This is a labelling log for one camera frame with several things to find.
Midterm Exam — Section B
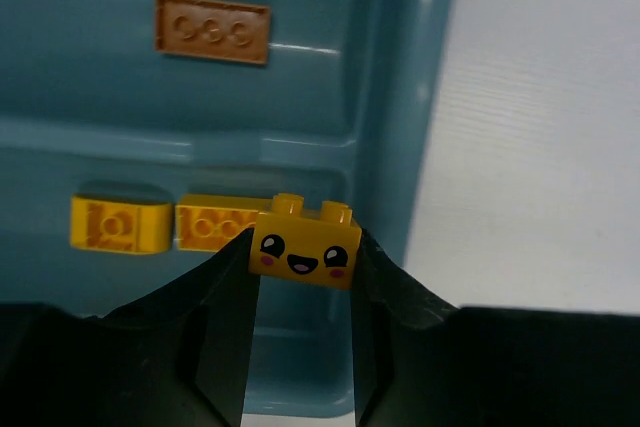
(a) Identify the yellow smiley face lego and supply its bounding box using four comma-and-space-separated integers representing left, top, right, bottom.
248, 193, 362, 290

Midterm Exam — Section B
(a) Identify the yellow striped lego piece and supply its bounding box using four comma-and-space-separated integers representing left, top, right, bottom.
70, 195, 174, 255

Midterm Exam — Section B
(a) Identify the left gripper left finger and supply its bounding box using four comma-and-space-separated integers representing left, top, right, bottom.
1, 231, 260, 426

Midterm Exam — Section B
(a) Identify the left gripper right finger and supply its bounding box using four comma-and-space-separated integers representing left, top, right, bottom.
351, 234, 639, 427

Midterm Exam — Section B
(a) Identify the orange brown lego brick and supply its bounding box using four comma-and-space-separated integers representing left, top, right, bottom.
154, 0, 271, 65

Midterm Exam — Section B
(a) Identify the long yellow lego brick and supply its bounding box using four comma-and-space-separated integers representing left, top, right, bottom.
175, 193, 271, 252

